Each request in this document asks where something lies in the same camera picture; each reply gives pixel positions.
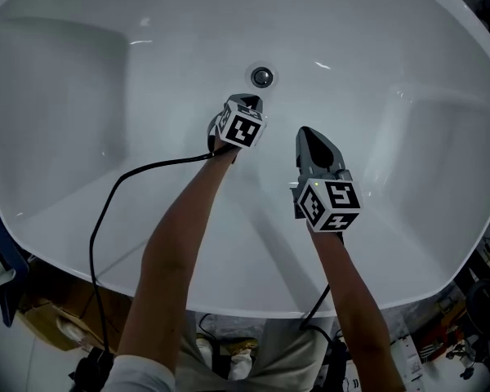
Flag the person's left forearm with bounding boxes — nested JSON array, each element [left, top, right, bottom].
[[116, 145, 237, 379]]

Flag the round metal bathtub drain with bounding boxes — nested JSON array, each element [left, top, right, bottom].
[[250, 66, 274, 87]]

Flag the person's light trousers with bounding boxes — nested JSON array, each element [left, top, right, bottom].
[[175, 314, 336, 392]]

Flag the person's right forearm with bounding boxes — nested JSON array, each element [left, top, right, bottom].
[[305, 218, 408, 392]]

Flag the white bathtub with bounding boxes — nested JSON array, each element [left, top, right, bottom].
[[0, 0, 490, 320]]

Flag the person's left shoe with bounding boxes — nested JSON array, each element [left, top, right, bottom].
[[194, 336, 214, 368]]

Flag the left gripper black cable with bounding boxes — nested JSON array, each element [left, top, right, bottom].
[[88, 143, 237, 354]]

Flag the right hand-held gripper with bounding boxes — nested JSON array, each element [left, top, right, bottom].
[[289, 126, 363, 234]]

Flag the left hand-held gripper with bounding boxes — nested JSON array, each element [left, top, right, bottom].
[[206, 93, 268, 150]]

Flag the person's right shoe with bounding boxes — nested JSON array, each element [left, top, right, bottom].
[[227, 336, 258, 381]]

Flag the person's white shirt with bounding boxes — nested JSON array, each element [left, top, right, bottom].
[[101, 353, 177, 392]]

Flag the person's shoe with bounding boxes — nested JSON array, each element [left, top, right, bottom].
[[194, 336, 214, 368], [227, 336, 258, 381]]

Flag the large cardboard box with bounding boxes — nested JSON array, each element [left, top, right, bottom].
[[16, 275, 132, 353]]

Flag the white tissue wad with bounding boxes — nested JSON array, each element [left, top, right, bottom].
[[55, 315, 87, 345]]

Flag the black bag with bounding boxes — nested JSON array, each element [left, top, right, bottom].
[[73, 347, 115, 392]]

